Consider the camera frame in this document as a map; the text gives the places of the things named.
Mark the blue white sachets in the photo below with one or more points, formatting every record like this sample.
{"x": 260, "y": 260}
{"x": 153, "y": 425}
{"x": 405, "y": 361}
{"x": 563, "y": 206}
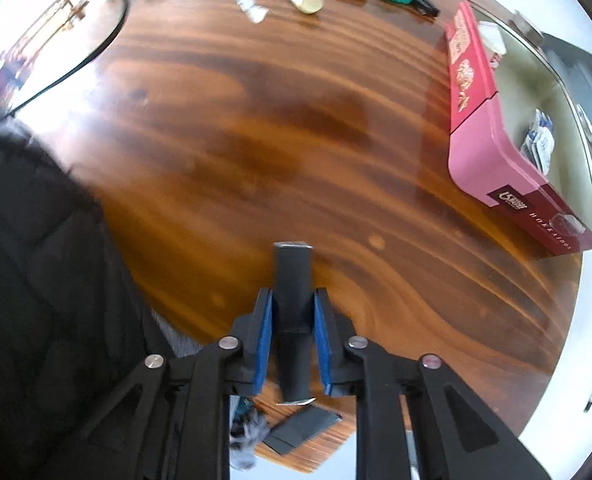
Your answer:
{"x": 538, "y": 140}

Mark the black comb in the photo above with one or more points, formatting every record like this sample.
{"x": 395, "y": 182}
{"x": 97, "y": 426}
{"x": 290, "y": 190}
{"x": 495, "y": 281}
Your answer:
{"x": 418, "y": 2}

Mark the dark grey long box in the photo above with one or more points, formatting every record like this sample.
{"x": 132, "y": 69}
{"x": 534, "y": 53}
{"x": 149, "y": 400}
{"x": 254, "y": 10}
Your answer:
{"x": 292, "y": 285}

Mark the person's black jacket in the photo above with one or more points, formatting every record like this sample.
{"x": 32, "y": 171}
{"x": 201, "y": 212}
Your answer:
{"x": 36, "y": 285}

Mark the dark grey flat packet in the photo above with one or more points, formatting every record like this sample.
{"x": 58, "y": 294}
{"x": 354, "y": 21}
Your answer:
{"x": 301, "y": 427}

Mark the grey stairs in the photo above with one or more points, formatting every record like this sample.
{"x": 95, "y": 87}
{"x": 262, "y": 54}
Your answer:
{"x": 576, "y": 65}

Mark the pink storage box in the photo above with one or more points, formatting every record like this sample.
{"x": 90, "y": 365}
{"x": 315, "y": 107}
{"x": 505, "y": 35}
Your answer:
{"x": 476, "y": 160}

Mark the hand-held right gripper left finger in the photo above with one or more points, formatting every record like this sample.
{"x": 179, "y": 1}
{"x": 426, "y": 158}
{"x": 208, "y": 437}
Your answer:
{"x": 263, "y": 340}

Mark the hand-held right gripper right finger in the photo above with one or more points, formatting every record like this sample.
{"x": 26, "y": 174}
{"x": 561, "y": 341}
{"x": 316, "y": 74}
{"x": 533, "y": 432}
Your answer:
{"x": 323, "y": 345}

